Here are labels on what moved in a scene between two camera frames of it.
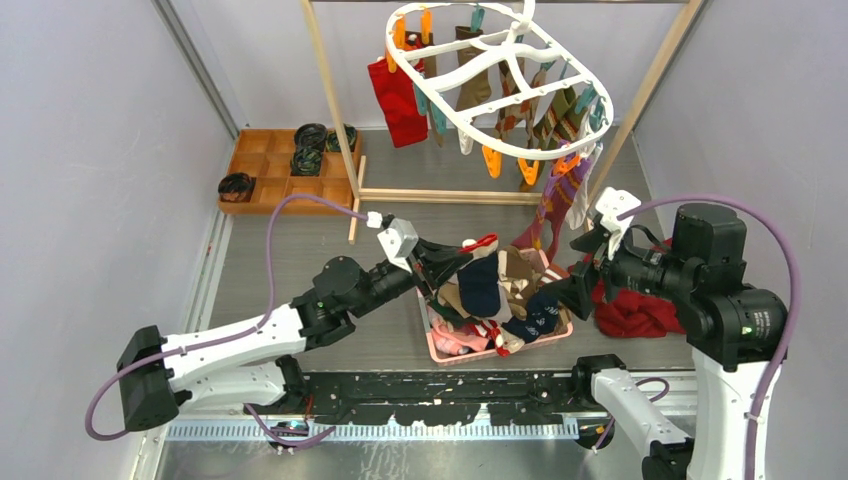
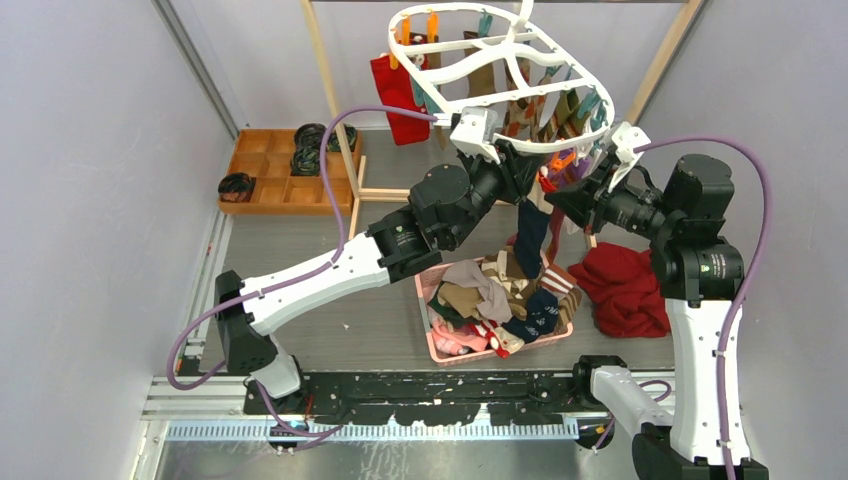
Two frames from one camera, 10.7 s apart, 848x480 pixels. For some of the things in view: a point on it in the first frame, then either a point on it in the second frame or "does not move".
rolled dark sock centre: (306, 161) does not move
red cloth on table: (630, 314) does not move
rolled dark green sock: (332, 143) does not move
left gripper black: (424, 252) to (514, 172)
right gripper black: (574, 289) to (580, 204)
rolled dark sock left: (236, 187) does not move
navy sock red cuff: (480, 286) to (533, 216)
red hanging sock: (396, 94) does not move
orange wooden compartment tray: (266, 154) does not move
